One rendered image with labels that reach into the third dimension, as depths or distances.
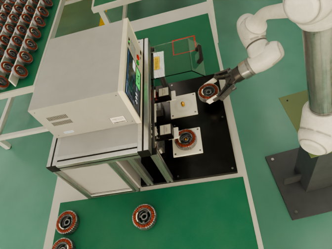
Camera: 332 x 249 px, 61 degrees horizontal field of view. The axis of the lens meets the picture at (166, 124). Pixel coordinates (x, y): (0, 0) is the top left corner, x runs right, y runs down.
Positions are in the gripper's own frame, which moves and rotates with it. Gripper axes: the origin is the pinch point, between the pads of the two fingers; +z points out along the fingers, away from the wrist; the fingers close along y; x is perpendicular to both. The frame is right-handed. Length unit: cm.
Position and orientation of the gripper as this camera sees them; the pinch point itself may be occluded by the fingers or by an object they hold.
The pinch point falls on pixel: (209, 92)
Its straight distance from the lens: 153.9
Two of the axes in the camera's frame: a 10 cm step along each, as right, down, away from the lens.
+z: -7.1, 4.3, 5.6
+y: -0.3, -8.1, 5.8
